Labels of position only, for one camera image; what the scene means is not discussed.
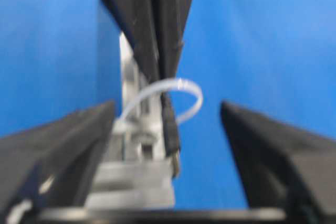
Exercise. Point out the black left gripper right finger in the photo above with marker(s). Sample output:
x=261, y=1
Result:
x=281, y=165

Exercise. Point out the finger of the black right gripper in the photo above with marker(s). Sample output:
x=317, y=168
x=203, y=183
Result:
x=170, y=17

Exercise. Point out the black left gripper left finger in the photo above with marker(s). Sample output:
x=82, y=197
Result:
x=53, y=165

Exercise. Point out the aluminium extrusion frame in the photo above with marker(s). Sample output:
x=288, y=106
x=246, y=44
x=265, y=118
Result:
x=134, y=172

